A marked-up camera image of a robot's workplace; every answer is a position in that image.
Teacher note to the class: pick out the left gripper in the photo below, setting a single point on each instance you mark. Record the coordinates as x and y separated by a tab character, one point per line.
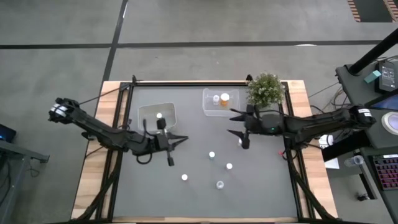
161	143

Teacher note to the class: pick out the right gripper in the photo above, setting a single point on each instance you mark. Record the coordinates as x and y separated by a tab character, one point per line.
264	124

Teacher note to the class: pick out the frosted white bottle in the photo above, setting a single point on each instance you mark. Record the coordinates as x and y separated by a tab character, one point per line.
239	142

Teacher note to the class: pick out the white capped pill bottle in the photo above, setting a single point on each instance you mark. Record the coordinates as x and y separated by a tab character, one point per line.
159	115

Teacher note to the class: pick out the amber pill bottle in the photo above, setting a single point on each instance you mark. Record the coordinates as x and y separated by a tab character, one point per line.
224	97

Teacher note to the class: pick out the small clear pill bottle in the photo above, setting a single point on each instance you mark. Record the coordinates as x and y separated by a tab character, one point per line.
215	99

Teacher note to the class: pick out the white bottle table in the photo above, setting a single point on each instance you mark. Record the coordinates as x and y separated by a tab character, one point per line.
211	154

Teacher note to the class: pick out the pale pink pill bottle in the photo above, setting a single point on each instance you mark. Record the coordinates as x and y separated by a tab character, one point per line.
229	165

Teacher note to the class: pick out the wide clear capsule bottle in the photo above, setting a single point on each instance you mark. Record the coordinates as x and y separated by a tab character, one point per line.
219	184

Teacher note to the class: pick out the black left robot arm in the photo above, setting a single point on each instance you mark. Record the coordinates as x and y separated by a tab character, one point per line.
102	133

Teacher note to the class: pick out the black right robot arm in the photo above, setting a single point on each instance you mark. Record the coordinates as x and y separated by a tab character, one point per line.
323	123

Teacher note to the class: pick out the clear plastic bin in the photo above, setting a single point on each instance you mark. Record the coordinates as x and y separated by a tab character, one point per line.
231	109

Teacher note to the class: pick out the white opaque plastic bin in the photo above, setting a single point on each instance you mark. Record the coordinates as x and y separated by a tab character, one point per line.
149	124

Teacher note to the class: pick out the green potted plant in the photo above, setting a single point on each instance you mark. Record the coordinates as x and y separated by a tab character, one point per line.
265	90

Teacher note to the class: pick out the white paper sheet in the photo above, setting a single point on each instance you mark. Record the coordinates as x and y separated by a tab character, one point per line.
331	163

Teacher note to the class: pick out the clear water bottle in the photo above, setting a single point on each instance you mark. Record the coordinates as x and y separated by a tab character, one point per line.
353	160

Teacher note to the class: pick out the dark side desk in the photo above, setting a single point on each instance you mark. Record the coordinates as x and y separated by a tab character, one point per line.
357	90

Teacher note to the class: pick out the teal small box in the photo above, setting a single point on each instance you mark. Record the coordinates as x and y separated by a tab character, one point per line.
372	76

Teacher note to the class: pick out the blue lit screen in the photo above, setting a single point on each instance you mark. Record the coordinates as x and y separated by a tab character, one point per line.
387	103

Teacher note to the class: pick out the round white device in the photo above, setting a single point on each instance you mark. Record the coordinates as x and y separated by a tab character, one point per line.
391	122

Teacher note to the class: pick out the black pole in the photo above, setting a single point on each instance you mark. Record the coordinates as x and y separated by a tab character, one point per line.
373	53

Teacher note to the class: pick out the black keyboard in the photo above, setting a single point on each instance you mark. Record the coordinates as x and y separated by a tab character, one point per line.
387	172

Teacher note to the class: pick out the black electronic device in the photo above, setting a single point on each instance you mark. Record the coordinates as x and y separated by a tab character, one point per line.
387	76

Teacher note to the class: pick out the grey desk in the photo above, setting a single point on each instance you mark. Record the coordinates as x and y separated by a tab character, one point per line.
21	152

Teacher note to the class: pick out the blue lit device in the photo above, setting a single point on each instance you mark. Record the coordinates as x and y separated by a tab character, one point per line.
5	133

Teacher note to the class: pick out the black striped floor mat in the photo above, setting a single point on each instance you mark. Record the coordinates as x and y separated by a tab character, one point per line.
373	11

